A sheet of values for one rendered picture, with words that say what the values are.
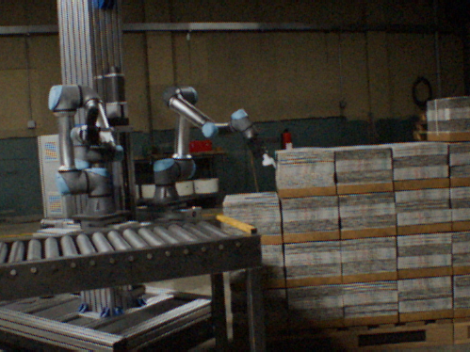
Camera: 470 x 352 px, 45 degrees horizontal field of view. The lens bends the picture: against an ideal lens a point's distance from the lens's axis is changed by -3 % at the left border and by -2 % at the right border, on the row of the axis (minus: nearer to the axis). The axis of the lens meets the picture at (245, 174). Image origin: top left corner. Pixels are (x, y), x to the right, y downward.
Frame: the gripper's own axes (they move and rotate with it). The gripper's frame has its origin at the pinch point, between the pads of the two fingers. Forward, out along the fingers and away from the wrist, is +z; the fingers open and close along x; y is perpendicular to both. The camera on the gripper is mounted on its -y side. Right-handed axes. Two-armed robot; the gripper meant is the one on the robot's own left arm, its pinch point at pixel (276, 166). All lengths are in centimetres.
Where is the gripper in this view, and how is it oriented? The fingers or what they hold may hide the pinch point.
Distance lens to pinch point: 312.5
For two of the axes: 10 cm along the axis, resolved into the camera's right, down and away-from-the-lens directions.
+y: -8.4, 5.4, 0.5
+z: 5.4, 8.4, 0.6
